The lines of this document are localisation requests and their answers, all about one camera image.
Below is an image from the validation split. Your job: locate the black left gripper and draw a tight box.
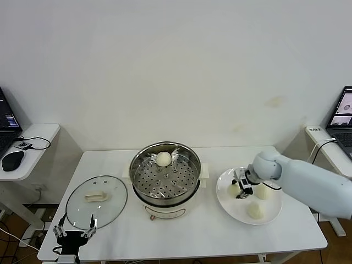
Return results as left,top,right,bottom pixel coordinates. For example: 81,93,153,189
53,213,98,256

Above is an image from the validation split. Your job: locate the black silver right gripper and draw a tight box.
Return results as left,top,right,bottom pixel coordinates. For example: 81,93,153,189
230,168,254,200

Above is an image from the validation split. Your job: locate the glass lid cream handle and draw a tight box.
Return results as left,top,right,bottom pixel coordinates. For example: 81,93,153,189
65,175,129,231

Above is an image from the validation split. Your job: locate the perforated steel steamer basket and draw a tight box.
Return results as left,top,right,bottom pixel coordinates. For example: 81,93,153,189
129,141,201,205

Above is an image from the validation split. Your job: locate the white round plate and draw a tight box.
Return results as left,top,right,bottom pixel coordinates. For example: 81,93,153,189
215,166,283,226

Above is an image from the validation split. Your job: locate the cream electric cooking pot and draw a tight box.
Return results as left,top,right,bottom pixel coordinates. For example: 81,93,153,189
122,162,210,222

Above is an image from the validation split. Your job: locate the black computer mouse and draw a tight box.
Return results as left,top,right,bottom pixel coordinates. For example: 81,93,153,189
1,151,25,172

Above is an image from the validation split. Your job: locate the small black hub box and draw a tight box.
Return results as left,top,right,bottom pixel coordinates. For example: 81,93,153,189
14,141,33,151

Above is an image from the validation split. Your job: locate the white side table with label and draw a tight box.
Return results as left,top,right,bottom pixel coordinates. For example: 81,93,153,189
304,125,352,238

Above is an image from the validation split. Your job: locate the white side table with mouse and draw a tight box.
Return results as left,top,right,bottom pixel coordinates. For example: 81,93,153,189
0,123,61,240

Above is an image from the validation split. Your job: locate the black laptop dark screen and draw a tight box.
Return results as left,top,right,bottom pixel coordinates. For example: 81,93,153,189
0,87,23,160

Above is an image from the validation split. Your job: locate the white floor cable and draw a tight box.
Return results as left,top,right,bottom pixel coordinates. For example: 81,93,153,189
0,228,39,251

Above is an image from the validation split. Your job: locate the white laptop cable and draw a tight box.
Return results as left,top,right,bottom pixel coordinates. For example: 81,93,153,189
308,137,335,163

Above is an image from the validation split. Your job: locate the black cable with adapter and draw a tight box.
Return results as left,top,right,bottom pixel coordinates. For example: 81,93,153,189
309,139,338,222

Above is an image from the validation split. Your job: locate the black hub cable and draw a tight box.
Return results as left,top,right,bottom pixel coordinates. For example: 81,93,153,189
16,136,52,151

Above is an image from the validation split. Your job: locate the grey laptop showing camera views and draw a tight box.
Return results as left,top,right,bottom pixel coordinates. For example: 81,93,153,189
324,86,352,160

